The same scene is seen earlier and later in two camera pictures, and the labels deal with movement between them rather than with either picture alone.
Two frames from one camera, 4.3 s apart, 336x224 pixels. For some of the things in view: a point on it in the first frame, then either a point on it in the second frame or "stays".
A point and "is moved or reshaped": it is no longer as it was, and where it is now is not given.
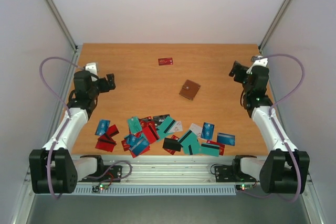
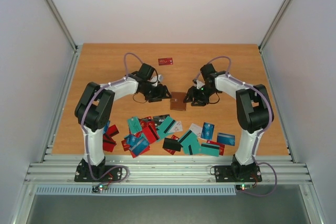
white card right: [196, 129] stays
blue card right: [207, 131] stays
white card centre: [177, 127] stays
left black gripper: [112, 82] → [161, 93]
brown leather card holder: [189, 89] is moved or reshaped
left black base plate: [105, 173] stays
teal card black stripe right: [190, 139] stays
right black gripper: [237, 70] → [197, 96]
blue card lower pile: [136, 144] stays
